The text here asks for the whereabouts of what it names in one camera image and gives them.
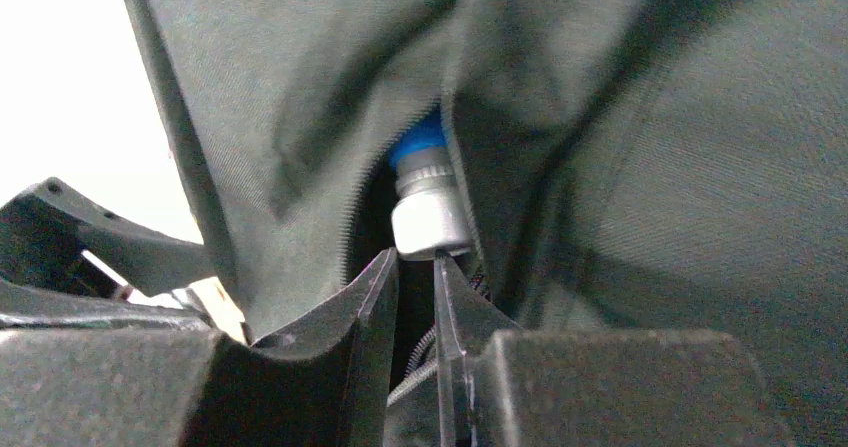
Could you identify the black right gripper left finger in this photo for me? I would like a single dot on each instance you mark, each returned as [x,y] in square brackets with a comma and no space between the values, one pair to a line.
[322,380]

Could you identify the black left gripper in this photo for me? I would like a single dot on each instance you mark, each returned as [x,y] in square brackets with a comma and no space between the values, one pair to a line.
[67,262]

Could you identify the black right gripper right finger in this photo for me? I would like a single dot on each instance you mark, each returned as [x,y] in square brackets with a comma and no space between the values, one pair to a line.
[501,385]

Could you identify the black student backpack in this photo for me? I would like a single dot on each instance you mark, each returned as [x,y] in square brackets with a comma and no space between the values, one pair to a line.
[678,163]

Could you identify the white blue bottle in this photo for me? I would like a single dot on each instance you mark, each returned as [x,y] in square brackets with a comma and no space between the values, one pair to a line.
[429,216]

